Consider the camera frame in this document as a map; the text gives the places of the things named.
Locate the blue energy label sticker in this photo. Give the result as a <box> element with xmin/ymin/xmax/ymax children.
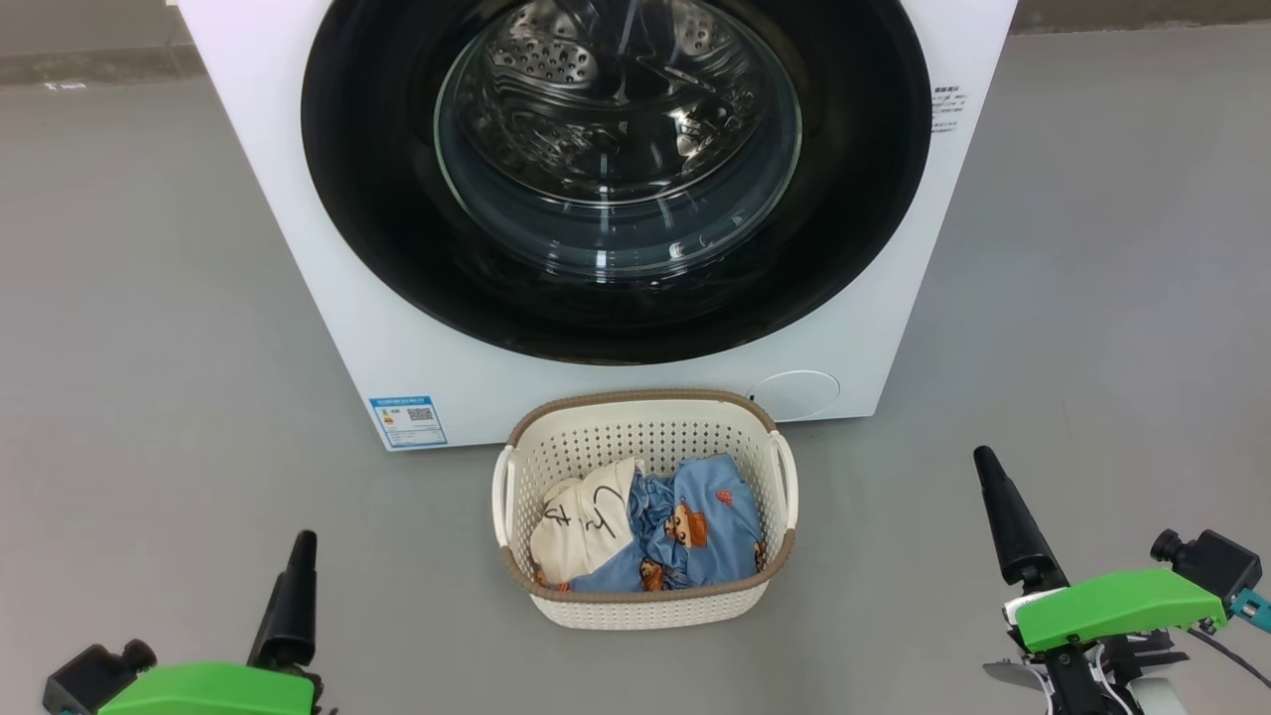
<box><xmin>369</xmin><ymin>395</ymin><xmax>448</xmax><ymax>450</ymax></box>

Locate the cream garment with black script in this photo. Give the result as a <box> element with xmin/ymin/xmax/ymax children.
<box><xmin>529</xmin><ymin>457</ymin><xmax>646</xmax><ymax>587</ymax></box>

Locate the cream perforated laundry basket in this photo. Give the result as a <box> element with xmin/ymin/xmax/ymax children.
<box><xmin>491</xmin><ymin>389</ymin><xmax>798</xmax><ymax>631</ymax></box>

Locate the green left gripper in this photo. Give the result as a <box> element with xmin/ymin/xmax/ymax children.
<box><xmin>97</xmin><ymin>529</ymin><xmax>324</xmax><ymax>715</ymax></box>

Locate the round white filter cover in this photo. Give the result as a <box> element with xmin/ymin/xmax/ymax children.
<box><xmin>747</xmin><ymin>370</ymin><xmax>841</xmax><ymax>421</ymax></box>

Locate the white front-load washing machine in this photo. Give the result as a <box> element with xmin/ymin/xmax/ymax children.
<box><xmin>177</xmin><ymin>0</ymin><xmax>1019</xmax><ymax>453</ymax></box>

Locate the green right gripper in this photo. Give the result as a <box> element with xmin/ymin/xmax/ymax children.
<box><xmin>972</xmin><ymin>444</ymin><xmax>1228</xmax><ymax>715</ymax></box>

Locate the black right camera cable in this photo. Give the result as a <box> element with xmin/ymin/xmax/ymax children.
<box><xmin>1187</xmin><ymin>624</ymin><xmax>1271</xmax><ymax>688</ymax></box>

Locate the blue bear print garment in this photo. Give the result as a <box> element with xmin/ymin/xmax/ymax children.
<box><xmin>571</xmin><ymin>454</ymin><xmax>768</xmax><ymax>594</ymax></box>

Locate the black round glass washer door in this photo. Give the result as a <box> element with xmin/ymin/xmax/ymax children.
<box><xmin>301</xmin><ymin>0</ymin><xmax>932</xmax><ymax>365</ymax></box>

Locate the stainless steel washing machine drum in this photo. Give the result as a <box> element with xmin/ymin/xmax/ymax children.
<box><xmin>442</xmin><ymin>0</ymin><xmax>800</xmax><ymax>205</ymax></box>

